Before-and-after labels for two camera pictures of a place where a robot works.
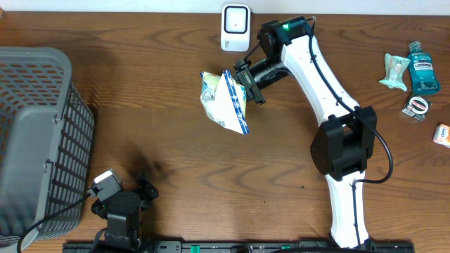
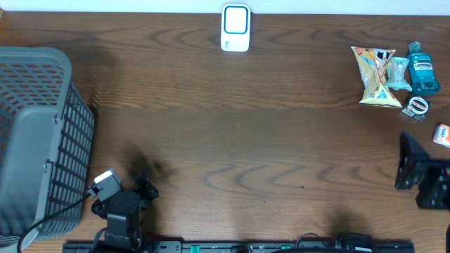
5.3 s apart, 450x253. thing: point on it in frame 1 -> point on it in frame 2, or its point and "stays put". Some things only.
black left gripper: [144, 196] stays put
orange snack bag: [224, 98] -> [373, 63]
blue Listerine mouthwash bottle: [424, 76] stays put
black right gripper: [246, 77] -> [420, 166]
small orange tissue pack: [442, 135] stays put
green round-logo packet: [417, 107] stays put
